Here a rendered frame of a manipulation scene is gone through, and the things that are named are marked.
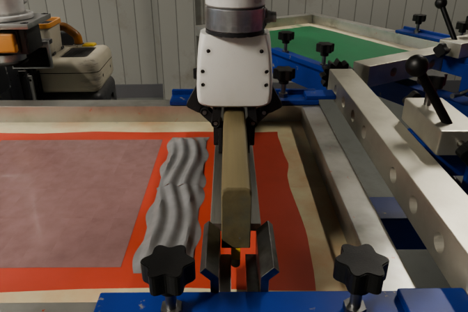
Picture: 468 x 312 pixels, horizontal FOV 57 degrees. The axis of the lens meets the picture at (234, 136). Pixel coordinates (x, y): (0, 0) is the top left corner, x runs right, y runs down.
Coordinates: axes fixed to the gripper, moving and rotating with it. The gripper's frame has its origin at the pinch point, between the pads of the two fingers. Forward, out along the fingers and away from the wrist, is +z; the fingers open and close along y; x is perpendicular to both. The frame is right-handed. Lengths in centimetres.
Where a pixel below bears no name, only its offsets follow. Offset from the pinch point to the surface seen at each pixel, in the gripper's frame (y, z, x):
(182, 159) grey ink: 8.5, 7.8, -7.4
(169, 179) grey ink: 9.8, 7.8, -1.0
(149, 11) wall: 66, 33, -304
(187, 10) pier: 34, 30, -296
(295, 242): -7.6, 8.3, 13.1
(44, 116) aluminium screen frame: 38.1, 7.7, -25.1
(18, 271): 24.6, 8.5, 17.9
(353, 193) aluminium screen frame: -15.9, 4.8, 7.4
